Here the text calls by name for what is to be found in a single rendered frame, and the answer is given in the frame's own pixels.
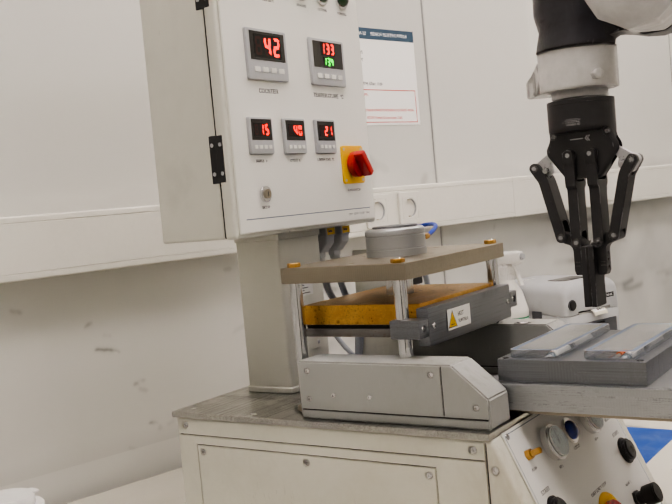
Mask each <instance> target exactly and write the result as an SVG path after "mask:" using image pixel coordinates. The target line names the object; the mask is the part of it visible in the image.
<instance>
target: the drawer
mask: <svg viewBox="0 0 672 504"><path fill-rule="evenodd" d="M493 378H495V379H496V380H497V381H498V382H499V383H500V384H501V385H502V386H504V387H505V388H506V390H507V392H508V403H509V413H526V414H544V415H561V416H579V417H596V418H614V419H631V420H648V421H666V422H672V368H671V369H670V370H669V371H667V372H666V373H665V374H663V375H662V376H661V377H659V378H658V379H657V380H655V381H654V382H653V383H651V384H650V385H649V386H625V385H598V384H571V383H543V382H516V381H499V377H498V375H496V376H494V377H493Z"/></svg>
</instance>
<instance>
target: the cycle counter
mask: <svg viewBox="0 0 672 504"><path fill-rule="evenodd" d="M253 40H254V50H255V57H262V58H270V59H278V60H282V56H281V46H280V37H275V36H269V35H263V34H256V33H253Z"/></svg>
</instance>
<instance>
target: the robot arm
mask: <svg viewBox="0 0 672 504"><path fill-rule="evenodd" d="M532 2H533V18H534V21H535V24H536V27H537V31H538V34H539V35H538V43H537V50H536V55H537V63H538V64H537V65H536V67H535V69H534V72H533V74H532V76H531V77H530V79H529V80H528V82H527V83H526V89H527V98H528V99H529V100H532V99H544V98H552V101H553V102H550V103H547V117H548V129H549V136H550V143H549V146H548V148H547V155H546V156H545V157H544V158H543V159H542V160H541V161H539V162H538V163H537V164H532V165H531V166H530V168H529V170H530V172H531V174H532V175H533V176H534V178H535V179H536V180H537V182H538V183H539V186H540V189H541V192H542V195H543V199H544V202H545V205H546V208H547V211H548V215H549V218H550V221H551V224H552V227H553V231H554V234H555V237H556V240H557V242H559V243H564V244H568V245H570V246H571V247H572V248H573V251H574V262H575V263H574V264H575V272H576V274H577V275H583V288H584V301H585V307H599V306H602V305H604V304H606V303H607V301H606V288H605V275H606V274H609V273H610V272H611V269H612V268H611V255H610V245H611V244H612V243H613V242H615V241H617V240H619V239H622V238H624V237H625V236H626V231H627V224H628V218H629V212H630V206H631V200H632V194H633V188H634V182H635V176H636V173H637V171H638V169H639V168H640V166H641V164H642V162H643V160H644V157H643V155H642V154H640V153H633V152H631V151H629V150H628V149H626V148H624V147H622V141H621V139H620V138H619V136H618V134H617V123H616V110H615V96H608V95H609V92H608V89H611V88H614V87H617V86H619V85H620V82H619V68H618V54H617V44H615V42H616V38H618V37H619V36H620V35H639V36H647V37H650V36H665V35H668V34H670V33H672V0H532ZM617 157H618V166H619V168H620V171H619V174H618V178H617V184H616V191H615V197H614V203H613V209H612V216H611V222H610V223H609V210H608V198H607V184H608V178H607V173H608V172H609V170H610V168H611V167H612V165H613V163H614V162H615V160H616V158H617ZM553 164H554V165H555V166H556V167H557V169H558V170H559V171H560V172H561V173H562V175H563V176H564V177H565V186H566V188H567V193H568V206H569V219H570V223H569V220H568V217H567V213H566V210H565V207H564V204H563V201H562V197H561V194H560V191H559V188H558V185H557V182H556V179H555V177H554V175H553V174H554V167H553ZM586 178H587V185H588V187H589V194H590V206H591V219H592V231H593V242H592V243H591V240H589V238H588V224H587V211H586V197H585V186H586ZM590 243H591V244H590Z"/></svg>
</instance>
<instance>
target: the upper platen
mask: <svg viewBox="0 0 672 504"><path fill-rule="evenodd" d="M406 283H407V295H408V306H409V317H410V318H417V315H416V309H417V308H420V307H424V306H427V305H430V304H434V303H437V302H441V301H444V300H447V299H451V298H454V297H457V296H461V295H464V294H468V293H471V292H474V291H478V290H481V289H484V288H488V287H491V286H493V283H458V284H424V285H413V279H409V280H406ZM304 311H305V322H306V325H307V327H308V328H307V329H306V332H307V337H391V336H390V324H389V322H390V321H392V320H395V319H396V315H395V303H394V292H393V281H386V286H382V287H378V288H374V289H370V290H366V291H362V292H357V293H353V294H349V295H345V296H341V297H337V298H333V299H328V300H324V301H320V302H316V303H312V304H308V305H304Z"/></svg>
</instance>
